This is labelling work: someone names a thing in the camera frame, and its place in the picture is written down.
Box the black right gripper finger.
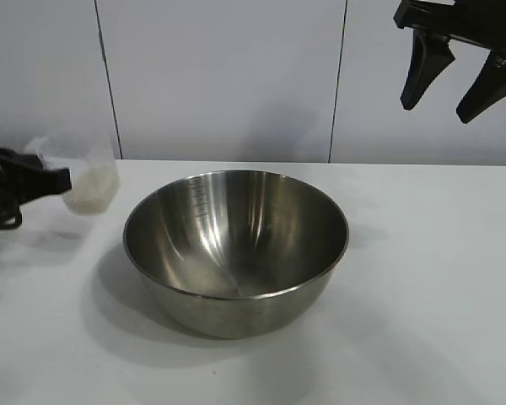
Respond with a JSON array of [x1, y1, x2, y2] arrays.
[[455, 52, 506, 124], [399, 28, 455, 111]]

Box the white rice grains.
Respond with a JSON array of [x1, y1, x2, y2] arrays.
[[62, 162, 121, 216]]

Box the stainless steel mixing bowl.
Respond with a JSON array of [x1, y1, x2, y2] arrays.
[[122, 169, 349, 339]]

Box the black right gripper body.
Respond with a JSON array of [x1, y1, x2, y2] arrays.
[[394, 0, 506, 58]]

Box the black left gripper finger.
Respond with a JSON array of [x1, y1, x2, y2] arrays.
[[23, 167, 73, 207], [8, 147, 46, 170]]

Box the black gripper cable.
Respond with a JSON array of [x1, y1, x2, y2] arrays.
[[0, 205, 24, 232]]

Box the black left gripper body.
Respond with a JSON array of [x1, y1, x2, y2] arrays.
[[0, 146, 26, 231]]

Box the clear plastic measuring cup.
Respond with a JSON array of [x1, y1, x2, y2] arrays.
[[23, 132, 121, 217]]

